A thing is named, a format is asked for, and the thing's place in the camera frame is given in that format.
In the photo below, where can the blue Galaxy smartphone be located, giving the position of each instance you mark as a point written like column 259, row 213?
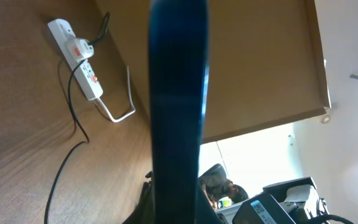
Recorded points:
column 178, row 80

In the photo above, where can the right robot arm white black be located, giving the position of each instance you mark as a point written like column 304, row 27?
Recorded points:
column 299, row 198

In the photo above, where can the white charger plug adapter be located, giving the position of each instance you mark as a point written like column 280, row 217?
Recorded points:
column 80, row 49

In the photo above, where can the person in background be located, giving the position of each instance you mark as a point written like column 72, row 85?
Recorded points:
column 215, row 185

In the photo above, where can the white power strip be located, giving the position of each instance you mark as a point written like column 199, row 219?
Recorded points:
column 86, row 77

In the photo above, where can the brown cardboard panel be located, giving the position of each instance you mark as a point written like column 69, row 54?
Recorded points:
column 265, row 62

